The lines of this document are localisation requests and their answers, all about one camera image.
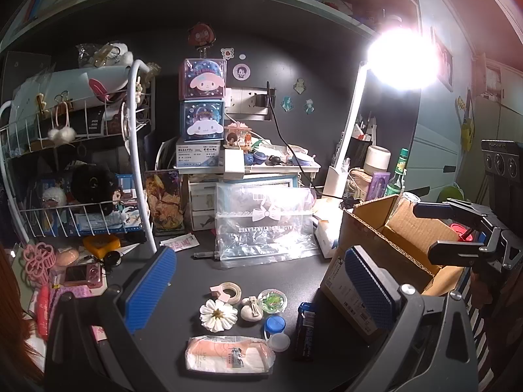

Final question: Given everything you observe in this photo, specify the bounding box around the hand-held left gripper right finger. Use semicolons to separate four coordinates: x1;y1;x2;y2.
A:
342;245;479;392

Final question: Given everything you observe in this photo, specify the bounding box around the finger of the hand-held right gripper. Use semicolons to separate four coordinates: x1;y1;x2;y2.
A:
427;240;492;269
412;197;496;226

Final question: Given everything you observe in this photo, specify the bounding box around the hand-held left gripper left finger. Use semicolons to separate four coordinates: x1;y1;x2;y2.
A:
44;246;180;392

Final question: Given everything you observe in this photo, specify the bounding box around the brown cardboard box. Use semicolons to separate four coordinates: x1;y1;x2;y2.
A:
319;195;470;346

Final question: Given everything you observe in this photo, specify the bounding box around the white shell hair clip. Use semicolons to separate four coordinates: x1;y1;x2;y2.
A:
239;296;264;327

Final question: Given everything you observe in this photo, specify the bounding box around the green bowl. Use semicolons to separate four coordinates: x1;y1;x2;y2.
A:
439;186;466;205

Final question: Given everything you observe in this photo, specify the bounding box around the red lid container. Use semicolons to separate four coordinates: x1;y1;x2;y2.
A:
451;222;477;241

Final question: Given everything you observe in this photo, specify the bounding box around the green glass bottle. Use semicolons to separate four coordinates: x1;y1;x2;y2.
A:
386;148;410;197

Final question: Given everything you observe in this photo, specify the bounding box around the pink white sachet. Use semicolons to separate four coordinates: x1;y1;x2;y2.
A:
159;234;196;251

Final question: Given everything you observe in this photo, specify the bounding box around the purple box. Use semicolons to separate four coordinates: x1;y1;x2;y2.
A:
369;171;391;199

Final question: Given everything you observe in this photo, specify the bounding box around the orange case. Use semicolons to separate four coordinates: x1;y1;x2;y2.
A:
83;235;122;259

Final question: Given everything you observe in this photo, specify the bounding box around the white tissue box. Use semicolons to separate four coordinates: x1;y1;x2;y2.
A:
312;216;340;259

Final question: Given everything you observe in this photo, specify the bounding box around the white daisy hair clip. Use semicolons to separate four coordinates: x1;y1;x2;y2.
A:
199;299;238;333

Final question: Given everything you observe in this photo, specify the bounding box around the black blue packet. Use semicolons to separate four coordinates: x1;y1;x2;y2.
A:
292;301;317;362

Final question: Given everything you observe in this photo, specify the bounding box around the white jar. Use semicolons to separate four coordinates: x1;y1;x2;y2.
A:
363;146;389;172

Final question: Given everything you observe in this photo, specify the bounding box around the white tape roll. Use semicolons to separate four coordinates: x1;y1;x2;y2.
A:
210;283;243;305

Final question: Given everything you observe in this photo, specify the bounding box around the pink egg-shaped sponge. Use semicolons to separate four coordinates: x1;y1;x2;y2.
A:
55;249;80;268

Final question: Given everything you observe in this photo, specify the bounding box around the yellow character sticker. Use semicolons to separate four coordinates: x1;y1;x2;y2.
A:
457;90;477;150

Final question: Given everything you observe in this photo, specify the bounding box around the character art card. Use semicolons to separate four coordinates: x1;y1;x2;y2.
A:
144;170;185;235

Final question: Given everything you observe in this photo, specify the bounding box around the black pen holder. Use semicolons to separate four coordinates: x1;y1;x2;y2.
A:
349;137;374;168

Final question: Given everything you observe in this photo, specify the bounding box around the round clear green case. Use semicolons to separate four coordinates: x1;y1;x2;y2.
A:
257;288;287;312

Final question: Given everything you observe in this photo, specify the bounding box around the white mini drawer unit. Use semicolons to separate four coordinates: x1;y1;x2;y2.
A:
186;173;219;231

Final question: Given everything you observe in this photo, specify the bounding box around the blue contact lens case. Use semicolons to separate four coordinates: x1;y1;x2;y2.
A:
262;316;292;352

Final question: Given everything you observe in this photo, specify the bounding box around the pink white tissue pack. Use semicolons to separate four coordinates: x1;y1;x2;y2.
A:
186;335;275;375

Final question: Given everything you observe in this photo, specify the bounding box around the pink tube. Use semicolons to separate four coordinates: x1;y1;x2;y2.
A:
37;286;52;337

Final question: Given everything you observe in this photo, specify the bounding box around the pink flower-shaped holder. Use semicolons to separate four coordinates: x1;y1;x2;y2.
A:
22;242;56;284

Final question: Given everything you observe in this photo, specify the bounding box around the black plush toy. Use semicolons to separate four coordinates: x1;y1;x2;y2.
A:
71;165;119;215

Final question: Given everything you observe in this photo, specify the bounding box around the clear zip bag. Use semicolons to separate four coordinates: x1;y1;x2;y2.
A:
214;182;323;270

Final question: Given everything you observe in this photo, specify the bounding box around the white desk lamp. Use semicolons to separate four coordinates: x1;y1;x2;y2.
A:
323;28;438;199

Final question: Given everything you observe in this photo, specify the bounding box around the person's reddish hair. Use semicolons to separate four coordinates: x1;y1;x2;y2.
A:
0;245;43;384

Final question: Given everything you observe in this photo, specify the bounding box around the white blue medicine box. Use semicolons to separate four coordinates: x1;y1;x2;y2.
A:
176;138;225;168

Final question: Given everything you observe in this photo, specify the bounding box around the white desk riser shelf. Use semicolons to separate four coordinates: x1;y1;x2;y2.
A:
223;157;322;180

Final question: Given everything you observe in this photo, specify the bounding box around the white charger block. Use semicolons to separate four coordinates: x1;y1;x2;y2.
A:
225;149;245;180

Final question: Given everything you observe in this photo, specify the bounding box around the pink house figurine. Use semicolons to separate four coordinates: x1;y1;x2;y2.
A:
224;122;254;150

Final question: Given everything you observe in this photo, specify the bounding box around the blue character box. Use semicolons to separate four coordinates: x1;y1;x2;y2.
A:
180;100;225;139

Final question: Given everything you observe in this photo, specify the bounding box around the black plug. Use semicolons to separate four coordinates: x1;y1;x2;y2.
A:
255;82;274;109

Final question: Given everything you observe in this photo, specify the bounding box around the pink character box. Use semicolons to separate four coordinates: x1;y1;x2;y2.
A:
182;58;227;101

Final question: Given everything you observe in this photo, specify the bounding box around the white pouch pink feather print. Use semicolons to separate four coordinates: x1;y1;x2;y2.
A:
41;65;135;103

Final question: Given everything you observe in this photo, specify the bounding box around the red head spring figure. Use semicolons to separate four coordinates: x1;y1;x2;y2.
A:
187;22;217;60

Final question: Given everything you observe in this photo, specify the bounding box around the pink compact camera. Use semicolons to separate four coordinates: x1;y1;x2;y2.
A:
63;262;103;287

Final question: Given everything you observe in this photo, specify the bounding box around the white wire rack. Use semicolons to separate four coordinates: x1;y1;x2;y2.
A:
0;59;158;254

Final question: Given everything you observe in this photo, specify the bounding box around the wall poster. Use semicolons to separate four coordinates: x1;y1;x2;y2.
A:
431;28;455;92

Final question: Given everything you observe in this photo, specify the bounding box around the black cable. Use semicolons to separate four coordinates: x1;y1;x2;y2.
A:
267;82;323;197

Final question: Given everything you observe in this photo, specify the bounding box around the white pompom hair tie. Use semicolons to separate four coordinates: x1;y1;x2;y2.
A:
47;124;76;145

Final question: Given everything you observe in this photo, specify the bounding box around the white wall power outlet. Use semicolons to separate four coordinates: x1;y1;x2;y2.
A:
225;87;276;121

